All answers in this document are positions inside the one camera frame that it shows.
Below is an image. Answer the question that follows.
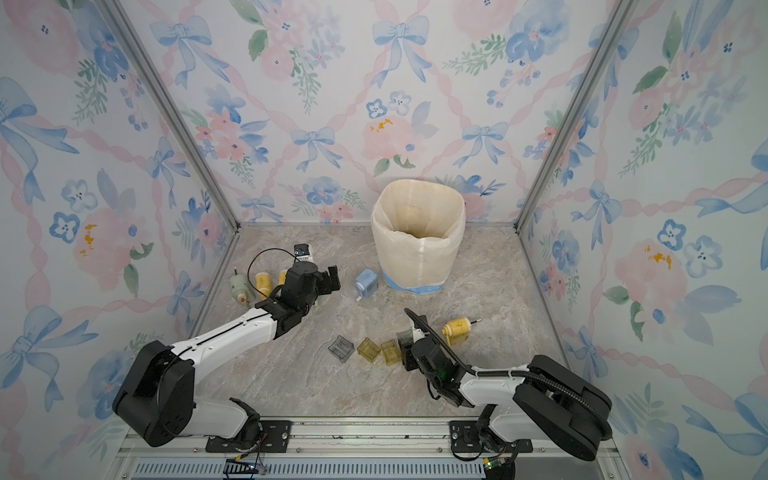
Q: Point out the yellow tinted tray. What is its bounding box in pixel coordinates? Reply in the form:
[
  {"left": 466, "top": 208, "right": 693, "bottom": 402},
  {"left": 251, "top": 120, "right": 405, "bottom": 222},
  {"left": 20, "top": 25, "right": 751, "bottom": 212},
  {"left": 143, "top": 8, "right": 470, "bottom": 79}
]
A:
[
  {"left": 357, "top": 337, "right": 381, "bottom": 364},
  {"left": 380, "top": 340, "right": 402, "bottom": 366}
]

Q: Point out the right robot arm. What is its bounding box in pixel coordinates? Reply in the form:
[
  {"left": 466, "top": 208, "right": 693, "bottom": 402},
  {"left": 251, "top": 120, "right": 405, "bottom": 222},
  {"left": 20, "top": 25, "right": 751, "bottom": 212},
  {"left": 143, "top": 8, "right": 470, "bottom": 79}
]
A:
[{"left": 398, "top": 334, "right": 613, "bottom": 461}]

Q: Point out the cream waste bin with liner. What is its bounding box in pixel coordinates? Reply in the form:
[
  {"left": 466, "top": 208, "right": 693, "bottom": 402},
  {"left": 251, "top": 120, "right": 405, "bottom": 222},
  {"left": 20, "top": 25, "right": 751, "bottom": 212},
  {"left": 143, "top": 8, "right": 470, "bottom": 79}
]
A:
[{"left": 371, "top": 179, "right": 466, "bottom": 295}]

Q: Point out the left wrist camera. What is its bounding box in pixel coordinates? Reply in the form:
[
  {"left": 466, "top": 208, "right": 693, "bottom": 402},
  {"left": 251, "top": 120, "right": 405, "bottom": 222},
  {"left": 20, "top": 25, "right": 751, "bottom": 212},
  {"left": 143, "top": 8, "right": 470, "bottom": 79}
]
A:
[{"left": 294, "top": 243, "right": 314, "bottom": 262}]

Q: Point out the clear shavings tray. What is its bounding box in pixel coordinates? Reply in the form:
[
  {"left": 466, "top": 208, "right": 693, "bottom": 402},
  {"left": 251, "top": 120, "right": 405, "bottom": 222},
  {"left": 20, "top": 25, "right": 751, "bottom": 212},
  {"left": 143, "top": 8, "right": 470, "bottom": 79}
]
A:
[{"left": 328, "top": 335, "right": 355, "bottom": 363}]

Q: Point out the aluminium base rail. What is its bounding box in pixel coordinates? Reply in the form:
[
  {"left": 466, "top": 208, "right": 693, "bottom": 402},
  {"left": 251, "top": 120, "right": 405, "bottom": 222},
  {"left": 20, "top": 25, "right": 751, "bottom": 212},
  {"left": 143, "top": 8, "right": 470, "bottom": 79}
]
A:
[{"left": 106, "top": 417, "right": 629, "bottom": 479}]

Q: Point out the aluminium corner post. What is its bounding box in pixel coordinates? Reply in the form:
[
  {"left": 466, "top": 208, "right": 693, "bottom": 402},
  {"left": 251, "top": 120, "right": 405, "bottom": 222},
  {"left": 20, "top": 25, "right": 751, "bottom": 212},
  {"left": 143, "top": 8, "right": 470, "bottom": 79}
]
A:
[
  {"left": 95, "top": 1, "right": 240, "bottom": 232},
  {"left": 515, "top": 0, "right": 636, "bottom": 235}
]

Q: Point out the yellow pencil sharpener front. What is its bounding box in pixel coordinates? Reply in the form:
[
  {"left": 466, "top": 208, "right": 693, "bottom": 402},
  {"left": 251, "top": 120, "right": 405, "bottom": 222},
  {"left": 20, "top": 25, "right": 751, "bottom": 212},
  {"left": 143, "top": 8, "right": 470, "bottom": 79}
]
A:
[{"left": 253, "top": 272, "right": 273, "bottom": 300}]

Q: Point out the blue pencil sharpener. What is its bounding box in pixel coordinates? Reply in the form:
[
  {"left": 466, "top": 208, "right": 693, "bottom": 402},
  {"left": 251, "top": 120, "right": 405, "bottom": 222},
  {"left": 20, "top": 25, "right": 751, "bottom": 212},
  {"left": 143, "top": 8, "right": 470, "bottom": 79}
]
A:
[{"left": 354, "top": 268, "right": 379, "bottom": 301}]

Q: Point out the aluminium corner post right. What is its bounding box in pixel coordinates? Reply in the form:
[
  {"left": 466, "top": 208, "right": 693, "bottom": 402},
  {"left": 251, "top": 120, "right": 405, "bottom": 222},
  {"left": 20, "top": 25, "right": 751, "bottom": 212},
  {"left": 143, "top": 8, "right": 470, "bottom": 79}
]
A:
[{"left": 515, "top": 0, "right": 636, "bottom": 235}]

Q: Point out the aluminium corner post left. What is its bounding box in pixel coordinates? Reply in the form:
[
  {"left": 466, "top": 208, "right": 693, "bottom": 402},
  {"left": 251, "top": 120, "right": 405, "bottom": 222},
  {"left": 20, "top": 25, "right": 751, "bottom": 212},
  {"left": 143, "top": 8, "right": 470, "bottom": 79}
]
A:
[{"left": 95, "top": 1, "right": 240, "bottom": 232}]

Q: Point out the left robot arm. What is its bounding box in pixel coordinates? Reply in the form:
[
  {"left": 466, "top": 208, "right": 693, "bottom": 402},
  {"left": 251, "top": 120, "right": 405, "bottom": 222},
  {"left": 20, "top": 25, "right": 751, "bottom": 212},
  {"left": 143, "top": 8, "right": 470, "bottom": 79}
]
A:
[{"left": 112, "top": 261, "right": 341, "bottom": 453}]

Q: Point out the pale green pencil sharpener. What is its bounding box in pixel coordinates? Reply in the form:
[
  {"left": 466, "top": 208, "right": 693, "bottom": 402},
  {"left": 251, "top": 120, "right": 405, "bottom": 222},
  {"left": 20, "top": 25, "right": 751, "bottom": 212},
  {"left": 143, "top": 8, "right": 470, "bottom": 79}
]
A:
[{"left": 229, "top": 269, "right": 255, "bottom": 308}]

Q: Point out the clear green-tinted tray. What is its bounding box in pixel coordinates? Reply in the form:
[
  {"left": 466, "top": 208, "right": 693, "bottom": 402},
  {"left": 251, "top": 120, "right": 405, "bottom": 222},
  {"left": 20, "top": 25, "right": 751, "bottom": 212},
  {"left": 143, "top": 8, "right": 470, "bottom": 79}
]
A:
[{"left": 396, "top": 329, "right": 414, "bottom": 350}]

